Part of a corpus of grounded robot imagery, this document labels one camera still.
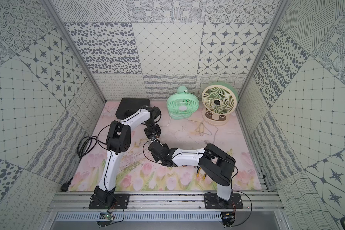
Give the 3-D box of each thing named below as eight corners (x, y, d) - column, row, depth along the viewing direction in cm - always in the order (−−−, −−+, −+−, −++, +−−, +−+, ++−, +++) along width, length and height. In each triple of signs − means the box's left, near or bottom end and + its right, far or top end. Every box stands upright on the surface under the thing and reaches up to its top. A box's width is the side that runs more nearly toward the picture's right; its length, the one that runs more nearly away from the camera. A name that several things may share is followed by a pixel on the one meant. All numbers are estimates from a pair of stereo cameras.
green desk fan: (169, 125, 107) (167, 101, 88) (169, 109, 118) (168, 84, 98) (195, 125, 107) (199, 101, 88) (193, 109, 118) (197, 84, 98)
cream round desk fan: (198, 121, 111) (204, 89, 86) (201, 111, 118) (207, 79, 92) (225, 128, 107) (239, 97, 81) (226, 117, 113) (240, 85, 88)
